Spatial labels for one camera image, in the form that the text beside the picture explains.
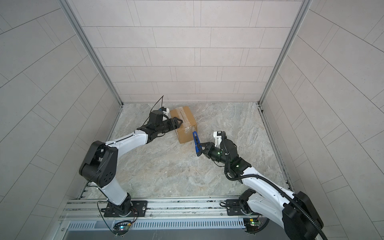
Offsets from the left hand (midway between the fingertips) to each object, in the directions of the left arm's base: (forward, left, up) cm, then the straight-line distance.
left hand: (183, 120), depth 89 cm
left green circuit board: (-52, +24, -10) cm, 58 cm away
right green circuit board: (-50, -34, -13) cm, 62 cm away
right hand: (-20, -8, +4) cm, 22 cm away
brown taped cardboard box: (-8, -1, -1) cm, 8 cm away
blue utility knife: (-16, -9, +4) cm, 18 cm away
